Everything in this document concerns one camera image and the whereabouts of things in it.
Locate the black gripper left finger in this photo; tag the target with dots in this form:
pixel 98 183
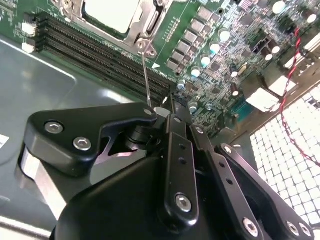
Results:
pixel 62 150

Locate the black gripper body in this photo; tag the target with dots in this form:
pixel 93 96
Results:
pixel 120 205

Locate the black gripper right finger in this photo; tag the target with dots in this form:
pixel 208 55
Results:
pixel 225 175

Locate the metal socket cover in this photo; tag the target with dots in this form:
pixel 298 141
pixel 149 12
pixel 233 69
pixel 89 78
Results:
pixel 137 27

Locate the silver CPU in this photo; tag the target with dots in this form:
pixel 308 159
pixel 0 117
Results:
pixel 112 15

